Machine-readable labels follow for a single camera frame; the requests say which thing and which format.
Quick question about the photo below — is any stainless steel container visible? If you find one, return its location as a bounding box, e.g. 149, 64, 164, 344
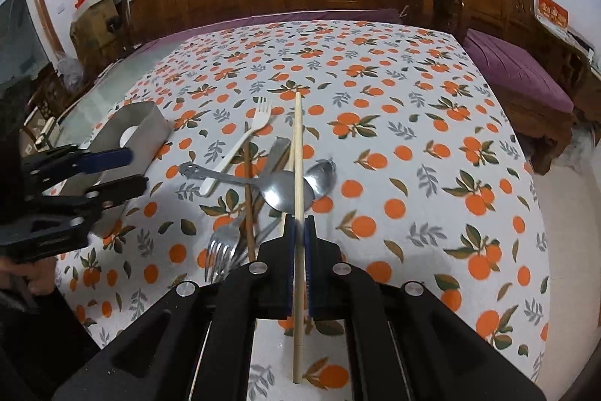
59, 101, 172, 238

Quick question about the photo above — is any small metal spoon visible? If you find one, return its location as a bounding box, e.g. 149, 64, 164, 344
303, 160, 336, 200

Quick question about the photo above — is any purple armchair cushion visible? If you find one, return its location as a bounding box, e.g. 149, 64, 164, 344
462, 27, 576, 115

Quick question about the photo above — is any clear plastic bag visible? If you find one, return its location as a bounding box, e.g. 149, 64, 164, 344
56, 56, 88, 96

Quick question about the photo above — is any thin metal utensil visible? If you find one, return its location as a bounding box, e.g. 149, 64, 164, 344
225, 218, 282, 280

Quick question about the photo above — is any large metal spoon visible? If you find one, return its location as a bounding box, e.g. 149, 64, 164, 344
178, 163, 314, 214

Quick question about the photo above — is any red box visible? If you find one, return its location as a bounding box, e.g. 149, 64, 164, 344
535, 0, 571, 38

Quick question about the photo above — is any light wooden chopstick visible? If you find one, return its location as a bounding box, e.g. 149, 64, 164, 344
292, 91, 304, 385

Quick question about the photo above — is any dark brown chopstick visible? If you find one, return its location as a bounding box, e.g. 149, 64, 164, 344
242, 145, 258, 261

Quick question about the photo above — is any orange print tablecloth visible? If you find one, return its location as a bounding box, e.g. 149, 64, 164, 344
54, 20, 550, 401

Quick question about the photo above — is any person's left hand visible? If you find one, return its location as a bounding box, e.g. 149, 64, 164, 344
0, 257, 57, 296

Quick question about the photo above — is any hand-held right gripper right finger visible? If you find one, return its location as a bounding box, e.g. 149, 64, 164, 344
303, 215, 548, 401

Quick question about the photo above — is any white plastic fork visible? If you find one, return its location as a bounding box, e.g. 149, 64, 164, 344
199, 97, 273, 196

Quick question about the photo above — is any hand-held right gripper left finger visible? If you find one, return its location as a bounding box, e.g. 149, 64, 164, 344
51, 215, 296, 401

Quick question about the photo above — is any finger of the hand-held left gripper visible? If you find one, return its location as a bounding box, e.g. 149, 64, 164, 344
21, 145, 135, 190
28, 174, 149, 228

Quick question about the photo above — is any long purple sofa cushion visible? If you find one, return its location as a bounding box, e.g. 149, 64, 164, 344
136, 9, 405, 50

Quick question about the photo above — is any metal fork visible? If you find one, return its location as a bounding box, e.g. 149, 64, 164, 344
205, 137, 293, 284

